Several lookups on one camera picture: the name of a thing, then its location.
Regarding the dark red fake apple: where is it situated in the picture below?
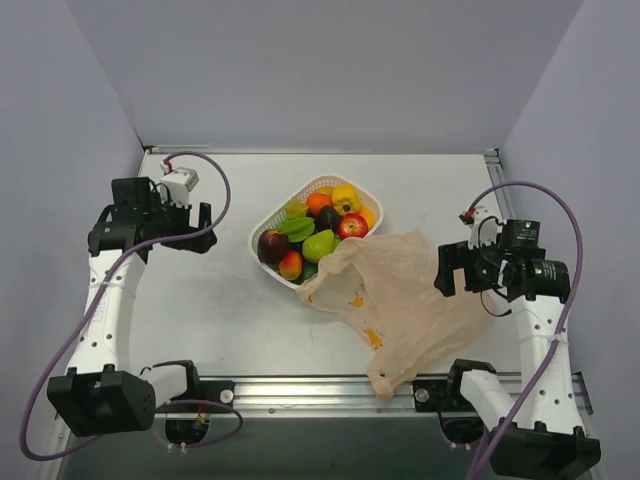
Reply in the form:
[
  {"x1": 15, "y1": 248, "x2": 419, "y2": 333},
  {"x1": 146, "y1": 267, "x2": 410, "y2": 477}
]
[{"x1": 257, "y1": 229, "x2": 291, "y2": 265}]

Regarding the translucent orange plastic bag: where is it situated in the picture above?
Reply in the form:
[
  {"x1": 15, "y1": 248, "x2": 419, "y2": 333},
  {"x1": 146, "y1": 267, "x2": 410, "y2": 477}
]
[{"x1": 296, "y1": 230, "x2": 490, "y2": 400}]

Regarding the red yellow fake mango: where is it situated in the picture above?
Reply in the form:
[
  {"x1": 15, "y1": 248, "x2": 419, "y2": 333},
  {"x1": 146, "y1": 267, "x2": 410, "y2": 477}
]
[{"x1": 278, "y1": 250, "x2": 304, "y2": 282}]

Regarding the white perforated plastic basket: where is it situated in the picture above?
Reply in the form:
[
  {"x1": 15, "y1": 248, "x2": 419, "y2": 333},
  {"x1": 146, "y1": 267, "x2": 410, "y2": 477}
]
[{"x1": 249, "y1": 175, "x2": 384, "y2": 290}]

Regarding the orange fake tangerine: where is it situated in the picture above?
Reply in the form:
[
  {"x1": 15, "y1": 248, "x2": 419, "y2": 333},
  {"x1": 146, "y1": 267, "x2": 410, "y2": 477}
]
[{"x1": 306, "y1": 192, "x2": 333, "y2": 216}]

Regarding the yellow fake bell pepper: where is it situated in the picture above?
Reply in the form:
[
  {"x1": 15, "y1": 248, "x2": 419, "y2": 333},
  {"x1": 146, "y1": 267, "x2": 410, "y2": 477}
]
[{"x1": 331, "y1": 183, "x2": 361, "y2": 216}]

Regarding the dark brown fake avocado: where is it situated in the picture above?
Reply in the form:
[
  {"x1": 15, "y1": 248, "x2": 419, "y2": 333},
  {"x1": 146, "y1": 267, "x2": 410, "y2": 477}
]
[{"x1": 314, "y1": 207, "x2": 342, "y2": 233}]

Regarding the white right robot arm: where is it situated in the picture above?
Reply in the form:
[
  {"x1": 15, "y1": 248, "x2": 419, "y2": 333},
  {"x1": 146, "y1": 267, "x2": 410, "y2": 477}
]
[{"x1": 434, "y1": 209, "x2": 601, "y2": 479}]

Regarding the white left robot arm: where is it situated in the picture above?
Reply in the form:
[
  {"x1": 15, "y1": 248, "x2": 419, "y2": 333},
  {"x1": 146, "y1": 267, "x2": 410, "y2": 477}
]
[{"x1": 47, "y1": 169, "x2": 217, "y2": 437}]

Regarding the yellow fake starfruit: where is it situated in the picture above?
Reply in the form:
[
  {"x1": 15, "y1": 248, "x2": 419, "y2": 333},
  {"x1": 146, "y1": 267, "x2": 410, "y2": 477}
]
[{"x1": 283, "y1": 197, "x2": 309, "y2": 220}]

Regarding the orange fake fruit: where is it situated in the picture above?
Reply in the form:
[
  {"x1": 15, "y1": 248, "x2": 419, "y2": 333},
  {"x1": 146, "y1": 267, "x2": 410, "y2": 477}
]
[{"x1": 357, "y1": 205, "x2": 376, "y2": 231}]

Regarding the green fake starfruit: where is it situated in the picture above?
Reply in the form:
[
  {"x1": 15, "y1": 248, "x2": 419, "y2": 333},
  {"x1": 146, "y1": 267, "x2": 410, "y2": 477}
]
[{"x1": 277, "y1": 216, "x2": 315, "y2": 243}]

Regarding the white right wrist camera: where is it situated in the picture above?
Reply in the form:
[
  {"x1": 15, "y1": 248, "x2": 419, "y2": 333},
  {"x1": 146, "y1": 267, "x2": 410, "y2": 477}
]
[{"x1": 459, "y1": 206, "x2": 503, "y2": 250}]

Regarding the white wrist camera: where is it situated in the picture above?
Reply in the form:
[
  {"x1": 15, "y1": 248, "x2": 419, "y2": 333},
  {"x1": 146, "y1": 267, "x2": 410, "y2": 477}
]
[
  {"x1": 159, "y1": 167, "x2": 199, "y2": 208},
  {"x1": 459, "y1": 206, "x2": 503, "y2": 250}
]

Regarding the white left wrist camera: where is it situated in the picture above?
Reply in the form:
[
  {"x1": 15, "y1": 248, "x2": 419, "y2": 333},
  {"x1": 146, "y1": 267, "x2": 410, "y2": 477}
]
[{"x1": 159, "y1": 167, "x2": 199, "y2": 208}]

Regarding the aluminium right side rail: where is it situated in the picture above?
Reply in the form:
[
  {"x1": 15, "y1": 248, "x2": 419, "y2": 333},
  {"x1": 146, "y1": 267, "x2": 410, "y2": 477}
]
[{"x1": 484, "y1": 148, "x2": 514, "y2": 219}]

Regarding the aluminium rail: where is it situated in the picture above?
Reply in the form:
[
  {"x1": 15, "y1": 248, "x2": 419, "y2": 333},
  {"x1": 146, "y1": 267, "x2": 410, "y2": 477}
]
[
  {"x1": 484, "y1": 148, "x2": 514, "y2": 219},
  {"x1": 149, "y1": 375, "x2": 594, "y2": 419}
]

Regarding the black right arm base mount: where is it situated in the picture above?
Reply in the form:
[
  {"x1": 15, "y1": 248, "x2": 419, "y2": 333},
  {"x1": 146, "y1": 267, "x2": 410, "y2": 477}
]
[{"x1": 411, "y1": 378, "x2": 473, "y2": 414}]

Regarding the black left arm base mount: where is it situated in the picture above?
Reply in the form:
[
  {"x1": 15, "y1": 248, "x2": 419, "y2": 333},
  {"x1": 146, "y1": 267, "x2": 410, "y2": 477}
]
[{"x1": 158, "y1": 379, "x2": 236, "y2": 415}]

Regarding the aluminium front rail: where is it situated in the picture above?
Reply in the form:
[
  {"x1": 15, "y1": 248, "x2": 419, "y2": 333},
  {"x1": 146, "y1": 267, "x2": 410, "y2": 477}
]
[{"x1": 149, "y1": 375, "x2": 594, "y2": 419}]

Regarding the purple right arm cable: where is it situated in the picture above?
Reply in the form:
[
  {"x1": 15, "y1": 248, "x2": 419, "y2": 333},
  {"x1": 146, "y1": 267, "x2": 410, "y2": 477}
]
[{"x1": 467, "y1": 180, "x2": 585, "y2": 480}]

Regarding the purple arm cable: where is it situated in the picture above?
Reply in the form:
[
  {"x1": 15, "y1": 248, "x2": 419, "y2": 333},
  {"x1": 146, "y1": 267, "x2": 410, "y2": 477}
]
[
  {"x1": 19, "y1": 151, "x2": 245, "y2": 461},
  {"x1": 467, "y1": 180, "x2": 585, "y2": 480}
]

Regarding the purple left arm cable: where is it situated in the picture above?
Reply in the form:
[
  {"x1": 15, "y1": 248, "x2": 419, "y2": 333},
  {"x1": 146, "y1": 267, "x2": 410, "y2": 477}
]
[{"x1": 19, "y1": 151, "x2": 245, "y2": 461}]

